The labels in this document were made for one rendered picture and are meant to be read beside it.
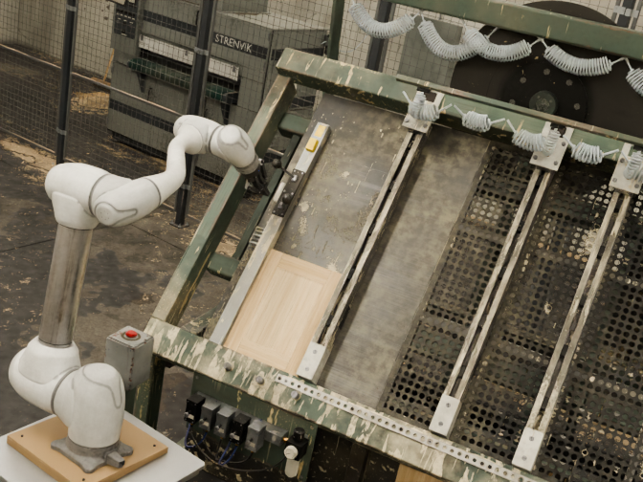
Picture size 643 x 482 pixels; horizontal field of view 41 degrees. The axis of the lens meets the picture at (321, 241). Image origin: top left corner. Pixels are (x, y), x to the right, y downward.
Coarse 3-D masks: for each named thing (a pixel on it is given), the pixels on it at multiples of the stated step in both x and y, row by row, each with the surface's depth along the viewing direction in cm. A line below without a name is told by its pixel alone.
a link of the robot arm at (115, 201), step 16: (112, 176) 246; (96, 192) 242; (112, 192) 240; (128, 192) 242; (144, 192) 245; (96, 208) 239; (112, 208) 238; (128, 208) 240; (144, 208) 245; (112, 224) 240
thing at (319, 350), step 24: (408, 120) 322; (408, 144) 324; (408, 168) 320; (384, 192) 318; (384, 216) 314; (360, 240) 312; (360, 264) 309; (336, 288) 307; (336, 312) 304; (336, 336) 306; (312, 360) 299
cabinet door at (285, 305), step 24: (264, 264) 323; (288, 264) 321; (312, 264) 319; (264, 288) 319; (288, 288) 317; (312, 288) 315; (240, 312) 317; (264, 312) 316; (288, 312) 314; (312, 312) 311; (240, 336) 314; (264, 336) 312; (288, 336) 310; (312, 336) 308; (264, 360) 308; (288, 360) 306
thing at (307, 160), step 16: (320, 144) 336; (304, 160) 334; (304, 176) 332; (288, 208) 328; (272, 224) 326; (272, 240) 324; (256, 256) 322; (256, 272) 320; (240, 288) 319; (240, 304) 316; (224, 320) 315; (224, 336) 313
